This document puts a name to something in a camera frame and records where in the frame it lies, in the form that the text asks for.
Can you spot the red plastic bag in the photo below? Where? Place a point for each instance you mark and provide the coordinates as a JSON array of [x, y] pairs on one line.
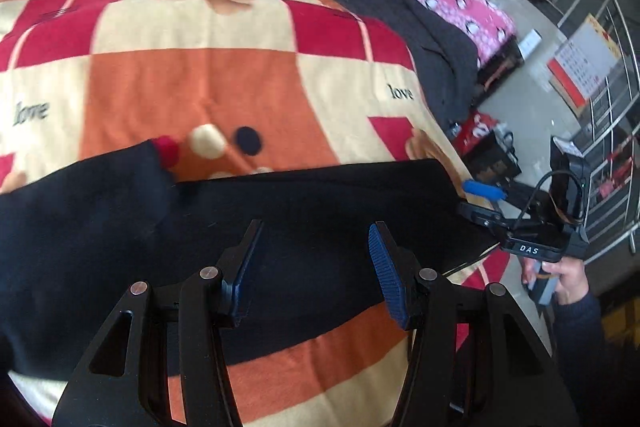
[[477, 129]]

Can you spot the black box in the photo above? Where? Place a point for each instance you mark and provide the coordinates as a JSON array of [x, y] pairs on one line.
[[495, 162]]

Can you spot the person's right forearm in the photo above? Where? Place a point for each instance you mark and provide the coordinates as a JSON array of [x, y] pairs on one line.
[[595, 357]]

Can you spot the metal railing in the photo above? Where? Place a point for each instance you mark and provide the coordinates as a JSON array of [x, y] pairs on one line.
[[607, 72]]

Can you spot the checkered printed blanket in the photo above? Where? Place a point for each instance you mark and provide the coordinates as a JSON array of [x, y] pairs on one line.
[[200, 72]]

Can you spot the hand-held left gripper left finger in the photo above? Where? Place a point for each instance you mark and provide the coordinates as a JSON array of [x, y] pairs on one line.
[[239, 279]]

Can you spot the person's right hand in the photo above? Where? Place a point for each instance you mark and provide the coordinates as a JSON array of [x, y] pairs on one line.
[[567, 279]]

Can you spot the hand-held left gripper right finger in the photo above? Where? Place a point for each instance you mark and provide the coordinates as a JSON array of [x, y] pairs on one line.
[[387, 267]]

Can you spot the dark grey garment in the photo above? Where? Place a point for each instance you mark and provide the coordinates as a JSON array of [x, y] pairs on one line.
[[440, 42]]

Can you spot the black pants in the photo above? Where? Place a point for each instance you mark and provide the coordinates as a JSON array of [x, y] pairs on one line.
[[300, 207]]

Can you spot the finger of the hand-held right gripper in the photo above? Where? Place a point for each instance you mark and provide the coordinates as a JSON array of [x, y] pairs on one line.
[[480, 213], [482, 190]]

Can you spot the wall calendar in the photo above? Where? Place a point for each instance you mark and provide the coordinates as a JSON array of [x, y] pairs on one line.
[[582, 62]]

